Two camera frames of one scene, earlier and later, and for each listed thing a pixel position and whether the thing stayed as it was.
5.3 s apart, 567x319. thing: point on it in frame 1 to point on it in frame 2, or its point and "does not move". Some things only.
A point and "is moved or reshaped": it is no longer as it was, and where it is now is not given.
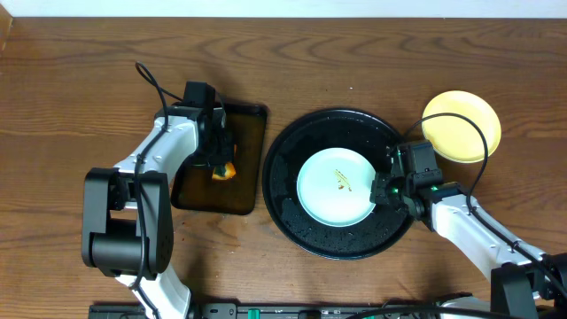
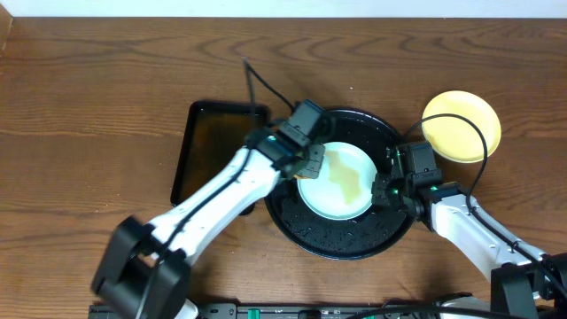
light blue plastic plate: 335,187 does not move
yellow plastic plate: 455,138 does not move
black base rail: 321,310 does not move
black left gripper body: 220,151 to 311,160
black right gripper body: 389,191 does not move
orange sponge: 224,172 is moved or reshaped
